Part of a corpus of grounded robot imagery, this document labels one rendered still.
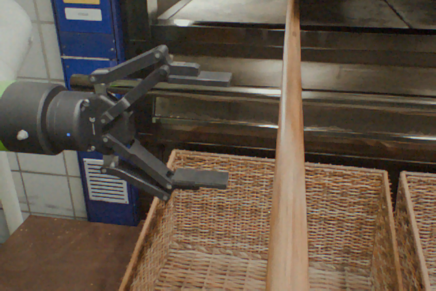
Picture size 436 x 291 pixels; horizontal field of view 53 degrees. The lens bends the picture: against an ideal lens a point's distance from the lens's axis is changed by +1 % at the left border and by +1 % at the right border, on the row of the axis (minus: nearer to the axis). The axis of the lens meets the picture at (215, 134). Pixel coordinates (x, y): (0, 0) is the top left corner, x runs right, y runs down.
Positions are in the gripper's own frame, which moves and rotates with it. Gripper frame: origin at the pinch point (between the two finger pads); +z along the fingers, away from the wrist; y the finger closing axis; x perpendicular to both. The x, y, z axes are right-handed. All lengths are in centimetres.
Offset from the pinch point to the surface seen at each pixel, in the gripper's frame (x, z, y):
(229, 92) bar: -17.8, -1.2, 1.6
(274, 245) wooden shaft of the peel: 21.0, 7.3, -1.5
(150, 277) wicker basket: -28, -20, 54
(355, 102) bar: -17.3, 18.2, 1.8
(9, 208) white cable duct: -55, -75, 60
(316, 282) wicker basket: -38, 20, 59
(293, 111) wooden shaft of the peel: -2.8, 8.7, -2.3
